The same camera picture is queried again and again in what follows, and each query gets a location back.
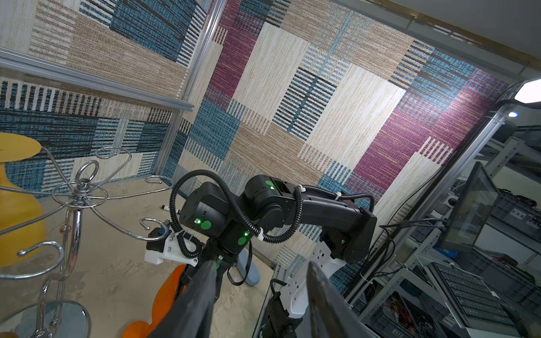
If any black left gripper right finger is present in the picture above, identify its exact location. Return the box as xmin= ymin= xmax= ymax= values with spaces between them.
xmin=307 ymin=262 xmax=378 ymax=338

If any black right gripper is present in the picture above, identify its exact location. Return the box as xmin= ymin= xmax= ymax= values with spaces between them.
xmin=181 ymin=239 xmax=237 ymax=300

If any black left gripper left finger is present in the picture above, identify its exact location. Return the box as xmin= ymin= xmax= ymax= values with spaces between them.
xmin=149 ymin=262 xmax=216 ymax=337

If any orange wine glass front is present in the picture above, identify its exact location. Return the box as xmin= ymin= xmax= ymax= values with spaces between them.
xmin=122 ymin=265 xmax=187 ymax=338

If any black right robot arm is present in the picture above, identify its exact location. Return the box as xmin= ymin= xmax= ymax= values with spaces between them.
xmin=169 ymin=170 xmax=377 ymax=293

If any chrome wine glass rack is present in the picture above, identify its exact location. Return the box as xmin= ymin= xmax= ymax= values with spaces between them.
xmin=1 ymin=146 xmax=169 ymax=337

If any yellow plastic wine glass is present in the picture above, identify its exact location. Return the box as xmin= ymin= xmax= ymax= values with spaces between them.
xmin=1 ymin=132 xmax=46 ymax=268

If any blue grey sponge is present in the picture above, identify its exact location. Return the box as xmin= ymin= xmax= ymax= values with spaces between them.
xmin=237 ymin=249 xmax=261 ymax=287

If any black keyboard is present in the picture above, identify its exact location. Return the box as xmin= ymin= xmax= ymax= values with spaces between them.
xmin=424 ymin=262 xmax=519 ymax=337

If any black computer monitor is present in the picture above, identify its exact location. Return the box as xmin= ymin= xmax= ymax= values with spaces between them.
xmin=438 ymin=162 xmax=499 ymax=252

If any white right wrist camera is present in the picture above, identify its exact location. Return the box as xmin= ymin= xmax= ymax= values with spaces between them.
xmin=144 ymin=231 xmax=198 ymax=267

